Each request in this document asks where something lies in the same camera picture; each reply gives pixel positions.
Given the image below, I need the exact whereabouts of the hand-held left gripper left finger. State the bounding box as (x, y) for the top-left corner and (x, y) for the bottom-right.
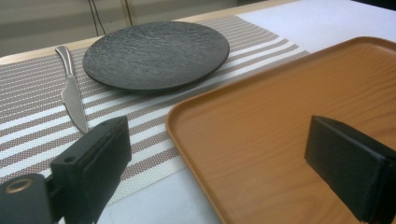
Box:
(49, 116), (133, 224)

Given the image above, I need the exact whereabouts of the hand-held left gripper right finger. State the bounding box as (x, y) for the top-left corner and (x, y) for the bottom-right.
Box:
(304, 115), (396, 224)

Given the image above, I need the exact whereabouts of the striped woven placemat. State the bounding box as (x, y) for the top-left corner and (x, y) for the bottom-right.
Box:
(0, 14), (311, 206)

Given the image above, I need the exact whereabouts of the brown wooden tray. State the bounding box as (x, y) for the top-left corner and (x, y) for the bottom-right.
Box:
(165, 35), (396, 224)

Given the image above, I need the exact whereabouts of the silver table knife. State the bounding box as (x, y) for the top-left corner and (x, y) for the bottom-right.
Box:
(54, 45), (90, 134)

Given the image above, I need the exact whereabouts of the black stone plate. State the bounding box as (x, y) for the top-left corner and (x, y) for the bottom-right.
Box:
(82, 21), (231, 94)

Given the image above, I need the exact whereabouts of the thin black cable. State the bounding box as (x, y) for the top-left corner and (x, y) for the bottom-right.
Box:
(124, 0), (134, 26)
(88, 0), (106, 37)

